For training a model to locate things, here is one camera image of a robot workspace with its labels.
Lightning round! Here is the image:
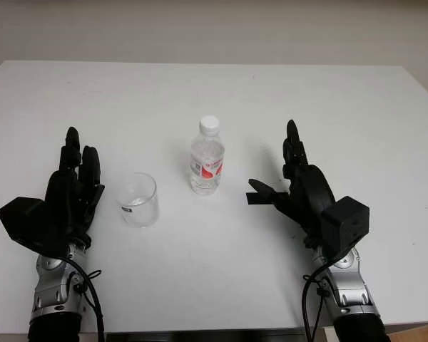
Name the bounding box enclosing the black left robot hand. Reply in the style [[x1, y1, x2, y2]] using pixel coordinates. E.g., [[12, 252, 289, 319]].
[[42, 126, 106, 252]]

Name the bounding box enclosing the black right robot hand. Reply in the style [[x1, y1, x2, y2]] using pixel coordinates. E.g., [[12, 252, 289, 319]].
[[248, 119, 338, 250]]

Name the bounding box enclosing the clear plastic water bottle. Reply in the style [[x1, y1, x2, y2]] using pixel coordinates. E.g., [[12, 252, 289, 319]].
[[189, 115, 225, 196]]

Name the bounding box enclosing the clear glass cup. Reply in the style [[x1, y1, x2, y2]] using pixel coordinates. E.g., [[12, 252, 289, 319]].
[[116, 172, 160, 229]]

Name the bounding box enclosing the black tape strip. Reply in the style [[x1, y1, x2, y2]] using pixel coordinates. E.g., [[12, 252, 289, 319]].
[[245, 192, 274, 206]]

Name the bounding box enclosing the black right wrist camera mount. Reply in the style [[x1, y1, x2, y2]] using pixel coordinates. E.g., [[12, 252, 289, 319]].
[[320, 195, 371, 258]]

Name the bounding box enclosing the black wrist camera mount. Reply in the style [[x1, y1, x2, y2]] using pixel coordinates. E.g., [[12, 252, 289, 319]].
[[320, 195, 371, 258], [0, 196, 69, 258]]

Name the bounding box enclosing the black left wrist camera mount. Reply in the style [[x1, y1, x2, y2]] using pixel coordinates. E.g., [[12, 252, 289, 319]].
[[0, 196, 69, 258]]

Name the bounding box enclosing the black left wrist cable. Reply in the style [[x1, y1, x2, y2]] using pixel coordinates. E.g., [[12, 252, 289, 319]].
[[59, 255, 106, 342]]

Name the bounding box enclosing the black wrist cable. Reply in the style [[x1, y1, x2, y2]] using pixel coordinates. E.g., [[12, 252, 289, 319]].
[[301, 261, 330, 342], [59, 255, 106, 342]]

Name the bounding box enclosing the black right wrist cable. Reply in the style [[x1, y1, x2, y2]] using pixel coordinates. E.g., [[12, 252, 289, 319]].
[[301, 261, 330, 342]]

